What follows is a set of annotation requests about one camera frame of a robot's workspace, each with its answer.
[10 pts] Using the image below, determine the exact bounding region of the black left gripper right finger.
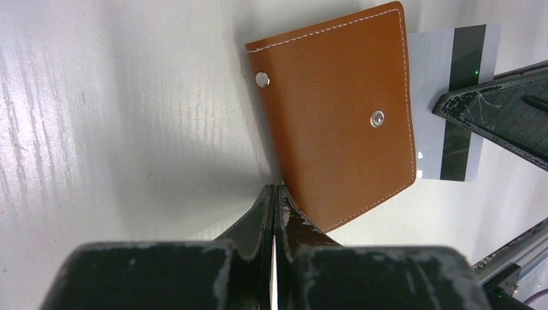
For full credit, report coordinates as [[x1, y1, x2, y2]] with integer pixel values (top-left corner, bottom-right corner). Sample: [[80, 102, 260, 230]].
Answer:
[[275, 185, 490, 309]]

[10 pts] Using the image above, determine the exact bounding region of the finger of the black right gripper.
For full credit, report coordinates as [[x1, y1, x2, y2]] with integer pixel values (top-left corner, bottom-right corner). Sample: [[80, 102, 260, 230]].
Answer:
[[432, 61, 547, 170]]

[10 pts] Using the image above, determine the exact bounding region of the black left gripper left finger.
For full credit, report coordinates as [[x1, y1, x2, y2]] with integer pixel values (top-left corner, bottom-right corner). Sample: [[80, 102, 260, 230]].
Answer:
[[42, 185, 275, 309]]

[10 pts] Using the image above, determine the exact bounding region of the brown leather card holder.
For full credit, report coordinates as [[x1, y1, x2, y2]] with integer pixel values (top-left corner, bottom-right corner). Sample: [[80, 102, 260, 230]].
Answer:
[[246, 1, 417, 232]]

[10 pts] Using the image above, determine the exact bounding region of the aluminium rail frame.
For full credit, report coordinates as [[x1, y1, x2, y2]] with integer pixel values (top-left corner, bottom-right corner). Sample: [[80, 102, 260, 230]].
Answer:
[[472, 219, 547, 309]]

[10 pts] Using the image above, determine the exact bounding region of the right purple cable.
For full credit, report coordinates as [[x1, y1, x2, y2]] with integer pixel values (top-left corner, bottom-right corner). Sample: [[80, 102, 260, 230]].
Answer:
[[524, 289, 548, 307]]

